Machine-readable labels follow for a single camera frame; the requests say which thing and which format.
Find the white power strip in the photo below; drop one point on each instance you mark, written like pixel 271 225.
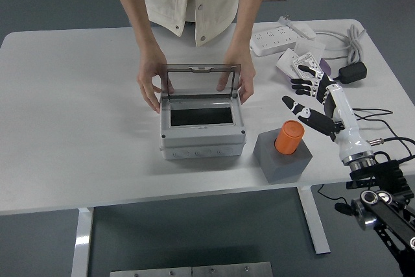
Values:
pixel 272 40

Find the purple plastic tray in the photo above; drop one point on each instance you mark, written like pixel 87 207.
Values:
pixel 325 66

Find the small white flat box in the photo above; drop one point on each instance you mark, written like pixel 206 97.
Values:
pixel 304 30

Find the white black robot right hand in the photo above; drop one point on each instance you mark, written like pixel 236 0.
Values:
pixel 340 111

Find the grey block battery holder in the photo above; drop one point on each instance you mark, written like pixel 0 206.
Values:
pixel 285 170

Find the orange cylindrical battery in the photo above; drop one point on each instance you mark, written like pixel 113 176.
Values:
pixel 288 137

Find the grey plastic junction box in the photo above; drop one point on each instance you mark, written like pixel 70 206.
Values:
pixel 201 140

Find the person's right hand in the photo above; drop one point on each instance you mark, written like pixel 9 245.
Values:
pixel 149 72

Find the white power plug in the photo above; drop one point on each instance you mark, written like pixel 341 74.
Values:
pixel 284 20

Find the transparent smoked box lid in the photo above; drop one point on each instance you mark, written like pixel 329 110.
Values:
pixel 201 67

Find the grey metal plate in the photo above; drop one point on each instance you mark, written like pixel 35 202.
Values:
pixel 231 270
pixel 150 273

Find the person's left hand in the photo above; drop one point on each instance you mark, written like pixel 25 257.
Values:
pixel 248 72

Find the white table leg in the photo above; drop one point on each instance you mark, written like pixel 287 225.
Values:
pixel 82 241
pixel 313 222

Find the packaged white wall socket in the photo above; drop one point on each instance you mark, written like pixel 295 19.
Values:
pixel 308 61

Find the person's left forearm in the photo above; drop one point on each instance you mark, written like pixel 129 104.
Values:
pixel 246 14

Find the black power adapter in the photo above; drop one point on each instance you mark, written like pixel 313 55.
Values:
pixel 353 72

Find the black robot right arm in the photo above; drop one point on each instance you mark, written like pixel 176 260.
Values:
pixel 389 173

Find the person's right forearm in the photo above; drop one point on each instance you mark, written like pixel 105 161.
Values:
pixel 136 14

